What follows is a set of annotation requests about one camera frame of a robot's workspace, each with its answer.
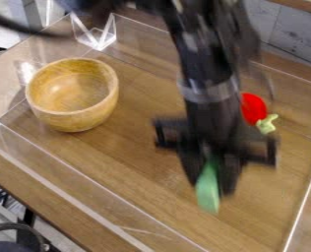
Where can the brown wooden bowl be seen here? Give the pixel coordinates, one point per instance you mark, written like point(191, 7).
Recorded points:
point(73, 94)

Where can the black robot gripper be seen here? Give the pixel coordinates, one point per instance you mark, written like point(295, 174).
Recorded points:
point(216, 124)

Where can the red plush strawberry toy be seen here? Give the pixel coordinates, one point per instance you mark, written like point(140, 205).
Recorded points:
point(255, 113)

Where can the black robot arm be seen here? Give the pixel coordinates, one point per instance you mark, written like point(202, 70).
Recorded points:
point(215, 40)

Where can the green wooden stick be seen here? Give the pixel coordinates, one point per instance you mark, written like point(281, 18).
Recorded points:
point(207, 187)

